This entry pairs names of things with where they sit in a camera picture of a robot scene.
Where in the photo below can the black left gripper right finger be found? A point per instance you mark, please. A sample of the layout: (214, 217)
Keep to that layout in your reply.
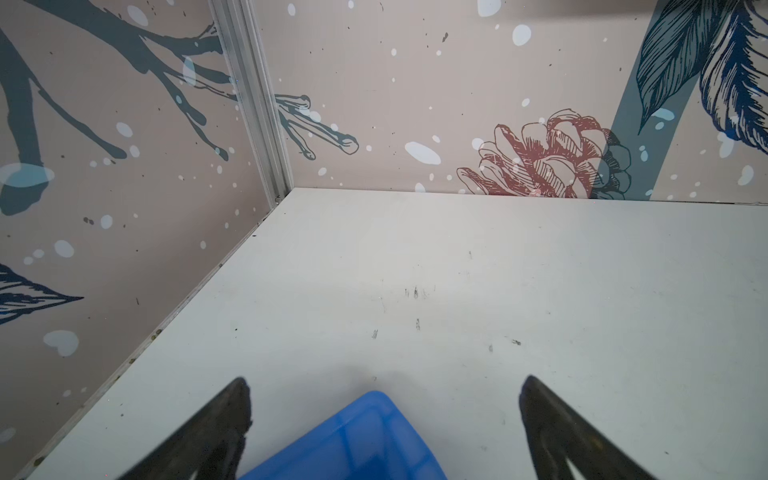
(561, 442)

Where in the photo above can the blue plastic bin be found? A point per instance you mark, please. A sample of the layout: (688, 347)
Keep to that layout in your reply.
(368, 439)

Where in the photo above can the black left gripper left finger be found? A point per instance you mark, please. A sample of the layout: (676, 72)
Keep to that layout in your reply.
(209, 445)

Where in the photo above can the aluminium corner post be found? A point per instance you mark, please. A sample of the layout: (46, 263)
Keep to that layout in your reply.
(245, 55)

